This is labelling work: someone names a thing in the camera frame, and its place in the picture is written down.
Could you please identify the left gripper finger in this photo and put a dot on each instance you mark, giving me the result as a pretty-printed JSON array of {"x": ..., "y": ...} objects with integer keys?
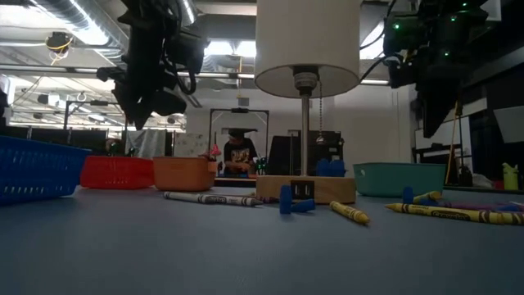
[{"x": 139, "y": 112}]

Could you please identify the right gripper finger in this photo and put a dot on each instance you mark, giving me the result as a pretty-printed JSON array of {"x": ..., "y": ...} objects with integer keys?
[{"x": 436, "y": 106}]

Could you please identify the yellow crayon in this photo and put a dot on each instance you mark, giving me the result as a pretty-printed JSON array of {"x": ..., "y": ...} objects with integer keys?
[
  {"x": 349, "y": 212},
  {"x": 427, "y": 196},
  {"x": 454, "y": 214}
]

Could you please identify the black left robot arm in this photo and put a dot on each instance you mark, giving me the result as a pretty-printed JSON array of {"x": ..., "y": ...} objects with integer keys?
[{"x": 147, "y": 16}]

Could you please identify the grey tarp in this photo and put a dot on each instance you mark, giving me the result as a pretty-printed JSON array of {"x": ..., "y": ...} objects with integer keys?
[{"x": 145, "y": 141}]

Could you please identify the person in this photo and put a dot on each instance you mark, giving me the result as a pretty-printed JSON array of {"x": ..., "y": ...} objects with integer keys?
[
  {"x": 239, "y": 153},
  {"x": 111, "y": 146}
]

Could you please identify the red plastic basket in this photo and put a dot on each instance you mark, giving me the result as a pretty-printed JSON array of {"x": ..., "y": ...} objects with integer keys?
[{"x": 116, "y": 174}]

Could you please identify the ceiling tube light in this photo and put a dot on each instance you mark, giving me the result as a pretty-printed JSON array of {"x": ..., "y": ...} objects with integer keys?
[
  {"x": 374, "y": 82},
  {"x": 61, "y": 69}
]

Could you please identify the ceiling light panel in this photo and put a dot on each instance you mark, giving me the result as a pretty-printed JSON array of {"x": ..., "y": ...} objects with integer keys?
[{"x": 372, "y": 45}]

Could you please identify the orange plastic bin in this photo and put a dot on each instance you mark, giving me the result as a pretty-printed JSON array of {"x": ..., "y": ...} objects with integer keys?
[{"x": 182, "y": 174}]

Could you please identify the red background object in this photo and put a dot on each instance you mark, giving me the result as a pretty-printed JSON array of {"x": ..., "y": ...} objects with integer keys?
[{"x": 213, "y": 151}]

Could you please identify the teal plastic bin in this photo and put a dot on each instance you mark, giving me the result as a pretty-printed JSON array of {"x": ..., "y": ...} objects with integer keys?
[{"x": 393, "y": 180}]

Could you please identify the yellow-green bottle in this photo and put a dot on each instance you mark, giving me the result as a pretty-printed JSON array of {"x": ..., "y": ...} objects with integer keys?
[{"x": 510, "y": 177}]

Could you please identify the purple crayon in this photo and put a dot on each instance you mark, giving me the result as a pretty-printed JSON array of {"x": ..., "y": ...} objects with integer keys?
[{"x": 479, "y": 205}]

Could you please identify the white crayon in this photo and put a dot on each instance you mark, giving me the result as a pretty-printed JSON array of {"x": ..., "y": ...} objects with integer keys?
[{"x": 213, "y": 199}]

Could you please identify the black cabinet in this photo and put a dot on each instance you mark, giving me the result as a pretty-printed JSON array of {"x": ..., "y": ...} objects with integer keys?
[{"x": 329, "y": 147}]

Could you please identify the blue background object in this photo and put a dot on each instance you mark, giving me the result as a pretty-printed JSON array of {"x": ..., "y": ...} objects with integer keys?
[
  {"x": 323, "y": 168},
  {"x": 337, "y": 168}
]

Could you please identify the blue plastic basket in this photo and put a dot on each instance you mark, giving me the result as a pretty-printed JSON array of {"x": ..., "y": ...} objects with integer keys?
[{"x": 37, "y": 172}]

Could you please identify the white lamp wooden base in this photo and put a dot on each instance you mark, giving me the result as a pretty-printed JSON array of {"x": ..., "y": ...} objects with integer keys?
[{"x": 307, "y": 41}]

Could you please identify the black monitor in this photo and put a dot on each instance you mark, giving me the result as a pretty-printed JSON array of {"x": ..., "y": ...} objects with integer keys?
[{"x": 282, "y": 155}]

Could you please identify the blue-grey table mat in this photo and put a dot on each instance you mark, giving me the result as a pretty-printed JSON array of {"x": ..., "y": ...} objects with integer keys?
[{"x": 245, "y": 254}]

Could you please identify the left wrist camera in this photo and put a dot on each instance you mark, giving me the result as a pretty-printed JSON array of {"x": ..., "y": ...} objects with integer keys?
[{"x": 171, "y": 104}]

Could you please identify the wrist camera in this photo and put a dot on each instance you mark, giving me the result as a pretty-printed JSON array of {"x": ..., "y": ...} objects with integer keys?
[
  {"x": 171, "y": 104},
  {"x": 403, "y": 73}
]

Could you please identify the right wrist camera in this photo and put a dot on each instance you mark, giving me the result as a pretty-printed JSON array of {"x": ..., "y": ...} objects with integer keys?
[{"x": 403, "y": 73}]

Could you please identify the black metal frame stand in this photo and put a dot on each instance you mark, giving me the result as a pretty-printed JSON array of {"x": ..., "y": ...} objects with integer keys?
[
  {"x": 239, "y": 110},
  {"x": 82, "y": 103}
]

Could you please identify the silver ventilation duct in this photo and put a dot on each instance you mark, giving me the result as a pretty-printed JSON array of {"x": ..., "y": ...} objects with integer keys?
[{"x": 61, "y": 6}]

